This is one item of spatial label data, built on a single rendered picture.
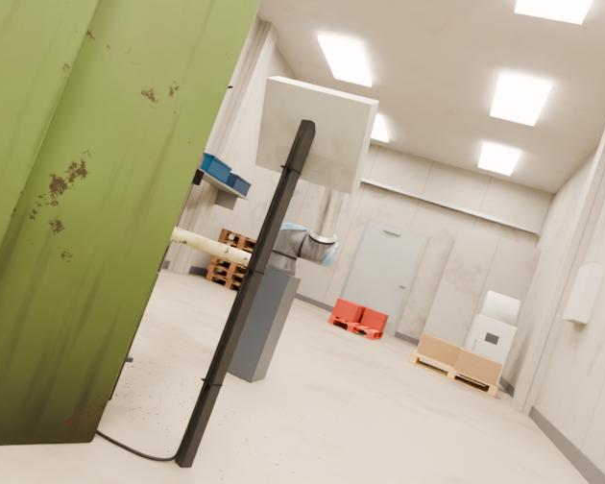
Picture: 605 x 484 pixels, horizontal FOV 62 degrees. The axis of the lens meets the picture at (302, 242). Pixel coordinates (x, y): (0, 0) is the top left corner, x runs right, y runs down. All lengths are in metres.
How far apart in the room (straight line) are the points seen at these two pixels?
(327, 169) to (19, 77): 0.85
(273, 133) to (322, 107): 0.19
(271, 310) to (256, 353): 0.24
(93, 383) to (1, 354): 0.26
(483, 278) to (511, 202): 1.96
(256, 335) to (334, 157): 1.41
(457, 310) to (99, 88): 8.82
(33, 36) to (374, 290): 9.89
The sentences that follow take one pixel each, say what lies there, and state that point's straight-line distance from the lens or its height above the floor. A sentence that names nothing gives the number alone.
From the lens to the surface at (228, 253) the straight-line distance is 1.68.
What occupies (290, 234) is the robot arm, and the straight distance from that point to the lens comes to 2.76.
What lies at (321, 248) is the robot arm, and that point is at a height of 0.79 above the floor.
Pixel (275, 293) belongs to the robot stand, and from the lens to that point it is 2.71.
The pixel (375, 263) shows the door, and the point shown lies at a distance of 10.76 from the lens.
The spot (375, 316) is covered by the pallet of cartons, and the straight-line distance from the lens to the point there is 8.41.
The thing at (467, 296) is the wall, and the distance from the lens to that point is 9.74.
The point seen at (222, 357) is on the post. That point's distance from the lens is 1.53.
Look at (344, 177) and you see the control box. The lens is 1.56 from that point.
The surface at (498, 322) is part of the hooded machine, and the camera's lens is 7.86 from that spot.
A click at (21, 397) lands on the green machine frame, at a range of 1.47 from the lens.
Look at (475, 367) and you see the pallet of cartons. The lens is 6.74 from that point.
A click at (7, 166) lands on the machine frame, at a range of 1.18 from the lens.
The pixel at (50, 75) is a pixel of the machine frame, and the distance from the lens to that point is 1.20.
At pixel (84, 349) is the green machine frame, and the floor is 0.26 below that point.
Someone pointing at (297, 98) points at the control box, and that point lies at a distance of 1.58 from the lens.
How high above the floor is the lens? 0.66
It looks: 3 degrees up
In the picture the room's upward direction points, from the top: 20 degrees clockwise
